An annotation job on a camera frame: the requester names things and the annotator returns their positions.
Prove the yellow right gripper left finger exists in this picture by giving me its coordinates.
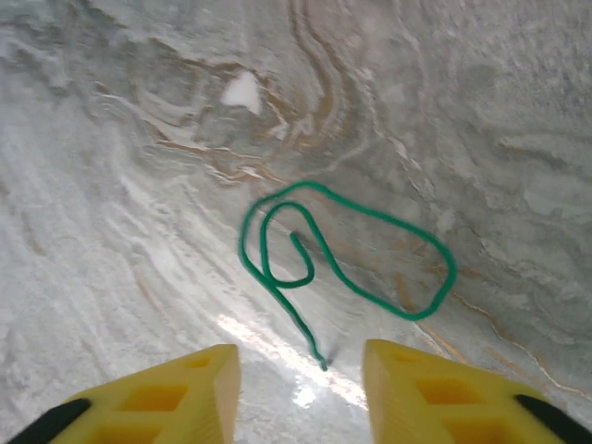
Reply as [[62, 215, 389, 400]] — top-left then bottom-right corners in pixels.
[[8, 344, 241, 444]]

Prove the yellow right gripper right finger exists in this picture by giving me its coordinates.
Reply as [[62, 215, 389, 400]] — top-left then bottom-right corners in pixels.
[[363, 339, 592, 444]]

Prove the green cable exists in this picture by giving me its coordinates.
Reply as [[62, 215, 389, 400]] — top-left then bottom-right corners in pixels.
[[238, 180, 458, 372]]

